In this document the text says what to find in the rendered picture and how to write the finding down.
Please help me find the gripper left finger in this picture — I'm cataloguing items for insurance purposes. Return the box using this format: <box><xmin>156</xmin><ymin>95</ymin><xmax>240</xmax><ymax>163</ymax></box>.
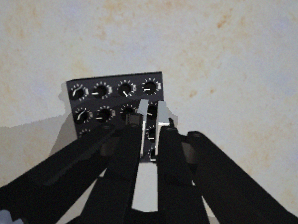
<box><xmin>0</xmin><ymin>99</ymin><xmax>148</xmax><ymax>224</ymax></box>

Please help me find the black knob box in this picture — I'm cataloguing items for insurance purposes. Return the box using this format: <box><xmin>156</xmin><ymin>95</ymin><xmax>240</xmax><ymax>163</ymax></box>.
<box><xmin>66</xmin><ymin>72</ymin><xmax>164</xmax><ymax>164</ymax></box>

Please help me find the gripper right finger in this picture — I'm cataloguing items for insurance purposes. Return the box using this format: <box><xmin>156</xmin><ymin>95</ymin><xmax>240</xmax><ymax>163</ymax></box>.
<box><xmin>155</xmin><ymin>101</ymin><xmax>298</xmax><ymax>224</ymax></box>

